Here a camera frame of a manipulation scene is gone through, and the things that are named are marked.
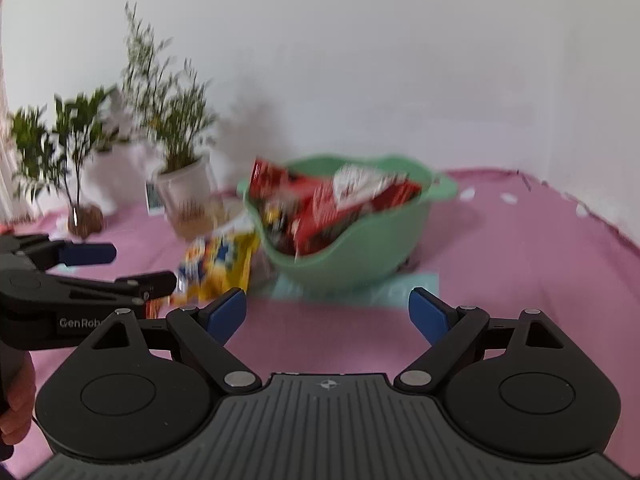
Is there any black gold chocolate ball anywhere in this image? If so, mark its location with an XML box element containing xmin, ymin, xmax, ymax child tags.
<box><xmin>262</xmin><ymin>205</ymin><xmax>288</xmax><ymax>245</ymax></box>

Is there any person's left hand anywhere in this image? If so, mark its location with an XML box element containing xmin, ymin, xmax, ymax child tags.
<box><xmin>1</xmin><ymin>352</ymin><xmax>37</xmax><ymax>445</ymax></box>

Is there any red white snack bag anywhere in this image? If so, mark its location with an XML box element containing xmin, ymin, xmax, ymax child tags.
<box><xmin>292</xmin><ymin>164</ymin><xmax>410</xmax><ymax>257</ymax></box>

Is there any yellow cartoon snack bag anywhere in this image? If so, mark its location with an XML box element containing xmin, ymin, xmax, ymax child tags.
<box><xmin>170</xmin><ymin>231</ymin><xmax>259</xmax><ymax>307</ymax></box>

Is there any red transparent cracker pack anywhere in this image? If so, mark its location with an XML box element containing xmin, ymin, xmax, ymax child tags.
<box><xmin>371</xmin><ymin>180</ymin><xmax>422</xmax><ymax>212</ymax></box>

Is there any white digital clock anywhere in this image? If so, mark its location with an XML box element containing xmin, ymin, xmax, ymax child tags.
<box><xmin>145</xmin><ymin>181</ymin><xmax>165</xmax><ymax>216</ymax></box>

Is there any leafy plant in glass vase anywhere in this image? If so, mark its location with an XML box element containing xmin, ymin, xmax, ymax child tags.
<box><xmin>9</xmin><ymin>87</ymin><xmax>119</xmax><ymax>240</ymax></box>

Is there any long red candy bar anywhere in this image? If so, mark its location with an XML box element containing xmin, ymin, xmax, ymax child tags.
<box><xmin>247</xmin><ymin>158</ymin><xmax>326</xmax><ymax>204</ymax></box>

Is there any feathery plant in white pot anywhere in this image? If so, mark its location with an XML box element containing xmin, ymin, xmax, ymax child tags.
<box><xmin>122</xmin><ymin>3</ymin><xmax>218</xmax><ymax>240</ymax></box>

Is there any green plastic bowl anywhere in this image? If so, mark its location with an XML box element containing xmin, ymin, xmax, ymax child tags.
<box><xmin>236</xmin><ymin>155</ymin><xmax>458</xmax><ymax>292</ymax></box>

